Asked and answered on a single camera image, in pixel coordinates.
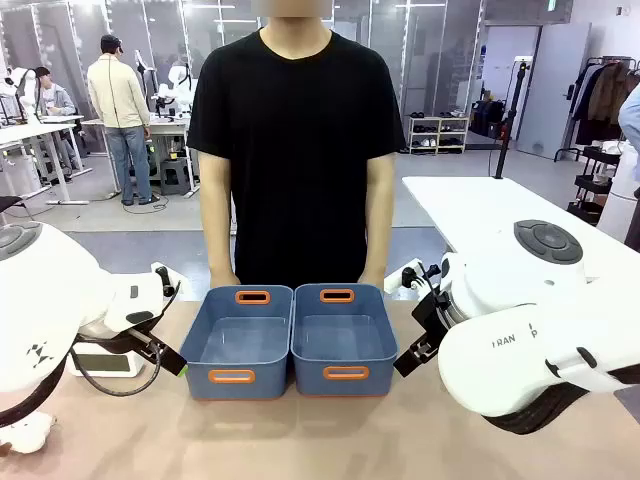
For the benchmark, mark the person's right forearm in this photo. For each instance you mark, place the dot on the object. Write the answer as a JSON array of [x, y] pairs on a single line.
[[217, 225]]

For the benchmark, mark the person's black t-shirt torso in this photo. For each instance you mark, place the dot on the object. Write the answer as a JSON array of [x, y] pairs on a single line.
[[295, 150]]

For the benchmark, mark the white workbench desk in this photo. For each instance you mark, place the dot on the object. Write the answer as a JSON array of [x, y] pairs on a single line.
[[167, 125]]

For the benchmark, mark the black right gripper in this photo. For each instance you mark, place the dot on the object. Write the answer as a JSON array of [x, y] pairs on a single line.
[[432, 317]]

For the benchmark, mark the person's left forearm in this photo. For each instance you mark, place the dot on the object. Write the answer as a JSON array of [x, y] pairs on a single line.
[[378, 225]]

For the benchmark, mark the black utility cart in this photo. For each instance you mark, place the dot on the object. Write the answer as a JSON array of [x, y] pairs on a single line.
[[592, 185]]

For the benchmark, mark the person's right hand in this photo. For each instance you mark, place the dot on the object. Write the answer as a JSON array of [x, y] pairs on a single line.
[[223, 280]]

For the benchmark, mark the white background humanoid robot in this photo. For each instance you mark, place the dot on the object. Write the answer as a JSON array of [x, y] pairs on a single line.
[[17, 87]]

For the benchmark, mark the coat rack with clothes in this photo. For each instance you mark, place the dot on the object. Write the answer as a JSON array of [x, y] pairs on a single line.
[[607, 95]]

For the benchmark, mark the standing man in cream jacket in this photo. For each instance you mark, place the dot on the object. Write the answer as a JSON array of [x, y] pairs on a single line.
[[120, 110]]

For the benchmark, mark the seated person in grey top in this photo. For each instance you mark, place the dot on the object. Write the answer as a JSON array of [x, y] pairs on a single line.
[[55, 100]]

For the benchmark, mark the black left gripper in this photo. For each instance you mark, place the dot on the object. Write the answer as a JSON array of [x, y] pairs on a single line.
[[120, 341]]

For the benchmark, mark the long white office desk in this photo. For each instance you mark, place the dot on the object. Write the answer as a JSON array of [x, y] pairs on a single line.
[[30, 132]]

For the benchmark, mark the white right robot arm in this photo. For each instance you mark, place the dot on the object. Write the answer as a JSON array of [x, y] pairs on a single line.
[[525, 310]]

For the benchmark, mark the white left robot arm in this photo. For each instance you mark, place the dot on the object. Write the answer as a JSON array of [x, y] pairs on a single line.
[[45, 300]]

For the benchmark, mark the black tripod stand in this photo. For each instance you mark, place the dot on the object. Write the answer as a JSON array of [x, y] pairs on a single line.
[[507, 130]]

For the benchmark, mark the grey plastic step stool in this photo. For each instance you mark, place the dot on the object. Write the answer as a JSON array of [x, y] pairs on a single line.
[[176, 177]]

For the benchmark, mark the large white table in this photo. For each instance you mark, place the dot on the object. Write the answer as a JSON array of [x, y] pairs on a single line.
[[475, 210]]

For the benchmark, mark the white shoe rack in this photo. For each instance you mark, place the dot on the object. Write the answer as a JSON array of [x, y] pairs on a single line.
[[439, 135]]

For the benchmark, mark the black office chair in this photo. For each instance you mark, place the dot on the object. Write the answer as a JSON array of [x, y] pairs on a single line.
[[10, 204]]

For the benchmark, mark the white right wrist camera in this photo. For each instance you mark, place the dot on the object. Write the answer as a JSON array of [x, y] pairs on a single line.
[[405, 277]]

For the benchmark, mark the person's left hand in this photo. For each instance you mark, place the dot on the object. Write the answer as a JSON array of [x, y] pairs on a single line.
[[372, 279]]

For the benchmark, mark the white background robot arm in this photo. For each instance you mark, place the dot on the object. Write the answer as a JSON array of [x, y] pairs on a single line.
[[177, 82]]

